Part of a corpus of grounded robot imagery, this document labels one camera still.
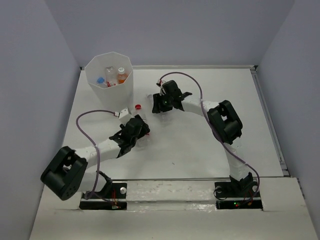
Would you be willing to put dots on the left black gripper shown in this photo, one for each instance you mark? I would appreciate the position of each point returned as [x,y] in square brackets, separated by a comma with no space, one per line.
[144,130]

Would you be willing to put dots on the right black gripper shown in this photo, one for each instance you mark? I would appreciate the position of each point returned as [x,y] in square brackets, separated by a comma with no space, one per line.
[157,100]

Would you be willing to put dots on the red cap red label bottle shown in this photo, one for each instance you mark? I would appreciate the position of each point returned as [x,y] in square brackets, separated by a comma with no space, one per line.
[144,141]

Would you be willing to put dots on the orange tea bottle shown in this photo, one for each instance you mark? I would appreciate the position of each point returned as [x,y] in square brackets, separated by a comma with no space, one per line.
[121,75]

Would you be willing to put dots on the crushed red cap cola bottle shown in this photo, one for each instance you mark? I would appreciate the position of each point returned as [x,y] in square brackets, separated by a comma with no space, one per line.
[110,76]

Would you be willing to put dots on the clear bottle blue cap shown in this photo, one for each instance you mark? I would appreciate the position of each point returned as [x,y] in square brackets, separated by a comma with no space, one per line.
[101,82]

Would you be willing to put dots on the clear unlabelled crushed bottle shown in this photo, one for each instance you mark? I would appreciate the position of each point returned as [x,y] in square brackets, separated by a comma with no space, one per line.
[164,118]

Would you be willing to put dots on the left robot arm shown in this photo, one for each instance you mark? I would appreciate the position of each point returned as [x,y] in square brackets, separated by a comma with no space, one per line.
[66,173]

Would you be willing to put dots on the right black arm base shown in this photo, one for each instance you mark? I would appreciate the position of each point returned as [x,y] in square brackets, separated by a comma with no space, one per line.
[228,199]

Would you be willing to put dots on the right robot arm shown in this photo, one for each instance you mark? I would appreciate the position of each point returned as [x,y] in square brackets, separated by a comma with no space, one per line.
[226,127]

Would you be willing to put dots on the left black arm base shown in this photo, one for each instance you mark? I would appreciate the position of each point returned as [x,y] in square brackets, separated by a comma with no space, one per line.
[114,199]

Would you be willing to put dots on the white octagonal plastic bin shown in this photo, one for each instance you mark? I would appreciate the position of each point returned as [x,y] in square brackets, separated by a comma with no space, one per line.
[117,97]

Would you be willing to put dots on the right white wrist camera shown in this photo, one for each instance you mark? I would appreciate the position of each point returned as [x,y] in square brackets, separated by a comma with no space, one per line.
[160,83]

